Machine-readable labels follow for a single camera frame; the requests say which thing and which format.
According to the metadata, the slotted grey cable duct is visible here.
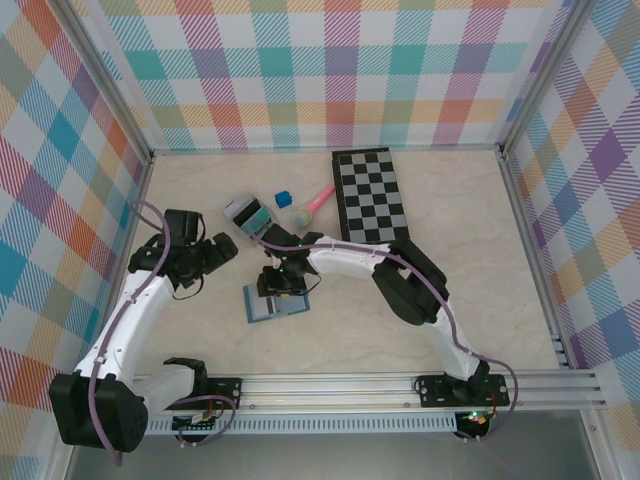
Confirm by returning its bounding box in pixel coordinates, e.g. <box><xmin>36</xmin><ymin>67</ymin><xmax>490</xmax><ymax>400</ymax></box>
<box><xmin>78</xmin><ymin>418</ymin><xmax>459</xmax><ymax>435</ymax></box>

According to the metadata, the long aluminium mounting rail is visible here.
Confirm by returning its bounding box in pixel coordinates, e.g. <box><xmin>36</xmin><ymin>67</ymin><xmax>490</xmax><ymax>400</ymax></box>
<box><xmin>54</xmin><ymin>369</ymin><xmax>609</xmax><ymax>414</ymax></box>

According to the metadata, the pink toy microphone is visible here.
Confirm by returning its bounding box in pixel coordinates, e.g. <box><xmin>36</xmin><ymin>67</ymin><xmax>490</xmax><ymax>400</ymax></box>
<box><xmin>292</xmin><ymin>183</ymin><xmax>337</xmax><ymax>229</ymax></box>

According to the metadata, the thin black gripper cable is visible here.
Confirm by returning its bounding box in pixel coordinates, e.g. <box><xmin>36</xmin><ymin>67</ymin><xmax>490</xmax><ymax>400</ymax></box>
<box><xmin>294</xmin><ymin>272</ymin><xmax>321</xmax><ymax>296</ymax></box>
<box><xmin>172</xmin><ymin>279</ymin><xmax>204</xmax><ymax>301</ymax></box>

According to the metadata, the blue leather card holder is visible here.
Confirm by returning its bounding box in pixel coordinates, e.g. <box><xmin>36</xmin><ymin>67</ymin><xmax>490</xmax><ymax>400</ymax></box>
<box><xmin>242</xmin><ymin>282</ymin><xmax>311</xmax><ymax>325</ymax></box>

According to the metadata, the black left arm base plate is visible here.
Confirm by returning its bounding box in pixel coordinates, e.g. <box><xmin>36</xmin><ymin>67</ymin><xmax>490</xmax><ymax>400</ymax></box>
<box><xmin>151</xmin><ymin>377</ymin><xmax>245</xmax><ymax>412</ymax></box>

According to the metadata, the teal card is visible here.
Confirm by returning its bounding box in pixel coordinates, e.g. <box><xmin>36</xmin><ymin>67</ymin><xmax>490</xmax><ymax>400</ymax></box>
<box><xmin>241</xmin><ymin>207</ymin><xmax>274</xmax><ymax>235</ymax></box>

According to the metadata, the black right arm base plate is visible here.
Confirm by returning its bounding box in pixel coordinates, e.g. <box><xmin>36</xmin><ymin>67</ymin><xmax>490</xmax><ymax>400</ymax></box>
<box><xmin>413</xmin><ymin>373</ymin><xmax>511</xmax><ymax>409</ymax></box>

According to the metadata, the silver card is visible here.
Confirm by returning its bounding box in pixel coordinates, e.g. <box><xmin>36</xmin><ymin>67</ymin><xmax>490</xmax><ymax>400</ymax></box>
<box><xmin>223</xmin><ymin>192</ymin><xmax>259</xmax><ymax>220</ymax></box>

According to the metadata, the aluminium frame post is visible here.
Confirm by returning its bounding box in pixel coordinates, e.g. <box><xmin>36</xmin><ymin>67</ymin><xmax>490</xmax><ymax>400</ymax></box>
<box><xmin>498</xmin><ymin>0</ymin><xmax>594</xmax><ymax>160</ymax></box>
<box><xmin>52</xmin><ymin>0</ymin><xmax>155</xmax><ymax>164</ymax></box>

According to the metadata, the aluminium frame rail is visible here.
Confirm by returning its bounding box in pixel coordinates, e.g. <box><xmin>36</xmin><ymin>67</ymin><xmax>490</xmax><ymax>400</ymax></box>
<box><xmin>149</xmin><ymin>144</ymin><xmax>504</xmax><ymax>154</ymax></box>
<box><xmin>89</xmin><ymin>154</ymin><xmax>156</xmax><ymax>376</ymax></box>
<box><xmin>498</xmin><ymin>152</ymin><xmax>574</xmax><ymax>371</ymax></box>

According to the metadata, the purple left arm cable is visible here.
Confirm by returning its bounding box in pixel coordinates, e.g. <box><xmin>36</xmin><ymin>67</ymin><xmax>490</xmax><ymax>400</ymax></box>
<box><xmin>89</xmin><ymin>199</ymin><xmax>237</xmax><ymax>467</ymax></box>

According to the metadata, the grey card with black stripe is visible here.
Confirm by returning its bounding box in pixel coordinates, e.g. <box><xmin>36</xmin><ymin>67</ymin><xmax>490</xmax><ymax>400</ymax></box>
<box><xmin>248</xmin><ymin>294</ymin><xmax>280</xmax><ymax>321</ymax></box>

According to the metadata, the black and grey chessboard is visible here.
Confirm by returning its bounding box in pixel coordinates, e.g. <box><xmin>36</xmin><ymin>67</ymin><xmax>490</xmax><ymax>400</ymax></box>
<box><xmin>331</xmin><ymin>147</ymin><xmax>411</xmax><ymax>245</ymax></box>

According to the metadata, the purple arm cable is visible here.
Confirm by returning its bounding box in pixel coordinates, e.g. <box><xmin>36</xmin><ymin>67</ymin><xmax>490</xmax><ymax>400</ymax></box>
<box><xmin>243</xmin><ymin>224</ymin><xmax>521</xmax><ymax>444</ymax></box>
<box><xmin>89</xmin><ymin>199</ymin><xmax>237</xmax><ymax>467</ymax></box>

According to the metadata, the thin black left gripper cable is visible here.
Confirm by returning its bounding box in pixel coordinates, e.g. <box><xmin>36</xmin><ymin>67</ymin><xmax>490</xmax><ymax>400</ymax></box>
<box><xmin>172</xmin><ymin>279</ymin><xmax>204</xmax><ymax>301</ymax></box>

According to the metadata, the small circuit board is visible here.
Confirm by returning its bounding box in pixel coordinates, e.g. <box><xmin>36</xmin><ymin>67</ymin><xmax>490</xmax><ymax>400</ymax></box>
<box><xmin>172</xmin><ymin>412</ymin><xmax>224</xmax><ymax>432</ymax></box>

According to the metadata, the thin black right gripper cable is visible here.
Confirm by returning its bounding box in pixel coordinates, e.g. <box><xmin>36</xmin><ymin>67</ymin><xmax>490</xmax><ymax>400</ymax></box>
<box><xmin>294</xmin><ymin>272</ymin><xmax>321</xmax><ymax>296</ymax></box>

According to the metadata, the grey-blue card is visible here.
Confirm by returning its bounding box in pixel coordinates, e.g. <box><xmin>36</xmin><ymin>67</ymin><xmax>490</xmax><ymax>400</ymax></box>
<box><xmin>244</xmin><ymin>219</ymin><xmax>279</xmax><ymax>241</ymax></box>

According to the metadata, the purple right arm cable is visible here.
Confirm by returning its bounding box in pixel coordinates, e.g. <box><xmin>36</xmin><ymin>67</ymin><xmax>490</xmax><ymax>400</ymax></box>
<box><xmin>243</xmin><ymin>224</ymin><xmax>521</xmax><ymax>444</ymax></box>

